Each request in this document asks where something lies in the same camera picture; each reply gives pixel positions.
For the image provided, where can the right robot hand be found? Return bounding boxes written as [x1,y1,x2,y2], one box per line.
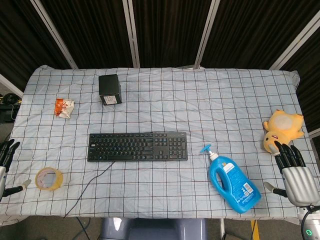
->
[263,139,320,208]

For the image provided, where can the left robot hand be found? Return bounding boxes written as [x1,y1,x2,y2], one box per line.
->
[0,138,32,202]

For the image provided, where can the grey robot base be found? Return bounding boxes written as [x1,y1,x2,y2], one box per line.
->
[100,217,209,240]

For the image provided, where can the black computer keyboard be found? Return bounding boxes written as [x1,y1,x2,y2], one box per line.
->
[87,131,189,163]

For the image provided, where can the yellow plush toy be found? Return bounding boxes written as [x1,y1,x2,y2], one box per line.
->
[262,108,305,154]

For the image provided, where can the black equipment on floor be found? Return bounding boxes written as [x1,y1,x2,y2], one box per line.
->
[0,92,23,123]

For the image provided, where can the yellow adhesive tape roll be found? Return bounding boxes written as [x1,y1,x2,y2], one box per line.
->
[34,166,64,192]

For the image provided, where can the blue detergent pump bottle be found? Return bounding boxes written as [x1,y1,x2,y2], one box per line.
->
[199,144,262,215]

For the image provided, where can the orange white snack packet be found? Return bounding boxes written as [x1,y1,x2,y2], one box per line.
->
[54,97,76,120]

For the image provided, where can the black cardboard box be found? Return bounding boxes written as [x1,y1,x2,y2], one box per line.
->
[98,73,123,105]

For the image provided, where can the checked light blue tablecloth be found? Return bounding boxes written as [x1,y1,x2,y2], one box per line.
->
[0,64,316,223]

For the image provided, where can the black keyboard cable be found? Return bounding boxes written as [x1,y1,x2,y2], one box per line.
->
[63,161,116,219]

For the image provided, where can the white frame partition screen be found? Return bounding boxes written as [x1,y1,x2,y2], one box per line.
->
[0,0,320,133]

